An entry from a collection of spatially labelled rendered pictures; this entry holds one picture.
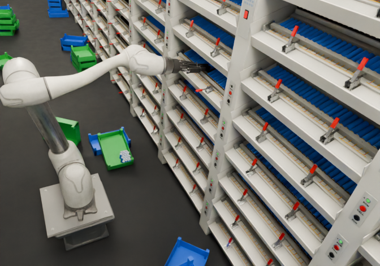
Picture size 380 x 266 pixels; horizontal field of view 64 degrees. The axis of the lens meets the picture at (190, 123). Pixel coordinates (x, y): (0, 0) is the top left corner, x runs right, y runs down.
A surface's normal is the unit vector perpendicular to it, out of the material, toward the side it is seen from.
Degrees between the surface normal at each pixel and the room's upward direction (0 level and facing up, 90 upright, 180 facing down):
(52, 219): 2
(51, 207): 2
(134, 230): 0
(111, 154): 19
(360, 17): 111
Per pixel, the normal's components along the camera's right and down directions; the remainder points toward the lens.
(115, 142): 0.25, -0.58
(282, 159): -0.22, -0.69
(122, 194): 0.11, -0.81
